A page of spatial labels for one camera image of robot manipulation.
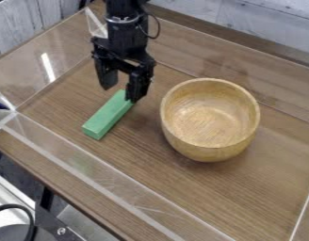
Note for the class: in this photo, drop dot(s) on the black table leg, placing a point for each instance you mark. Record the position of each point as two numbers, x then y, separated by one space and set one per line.
47 199

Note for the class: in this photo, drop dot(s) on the grey metal base plate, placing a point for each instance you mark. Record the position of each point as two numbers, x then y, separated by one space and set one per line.
84 226

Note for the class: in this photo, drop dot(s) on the clear acrylic corner bracket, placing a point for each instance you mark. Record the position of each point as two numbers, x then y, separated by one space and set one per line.
97 27

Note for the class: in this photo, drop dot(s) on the light wooden bowl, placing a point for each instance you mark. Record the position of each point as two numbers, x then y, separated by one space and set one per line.
209 119

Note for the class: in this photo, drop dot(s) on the green rectangular block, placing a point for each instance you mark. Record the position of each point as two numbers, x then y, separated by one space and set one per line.
105 118

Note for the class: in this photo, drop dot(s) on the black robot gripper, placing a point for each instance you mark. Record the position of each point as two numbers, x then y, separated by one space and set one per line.
121 53

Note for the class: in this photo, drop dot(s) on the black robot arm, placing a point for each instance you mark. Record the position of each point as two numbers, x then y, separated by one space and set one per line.
125 9

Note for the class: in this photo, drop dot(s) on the clear acrylic tray wall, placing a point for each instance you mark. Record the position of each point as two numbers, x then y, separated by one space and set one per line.
128 180

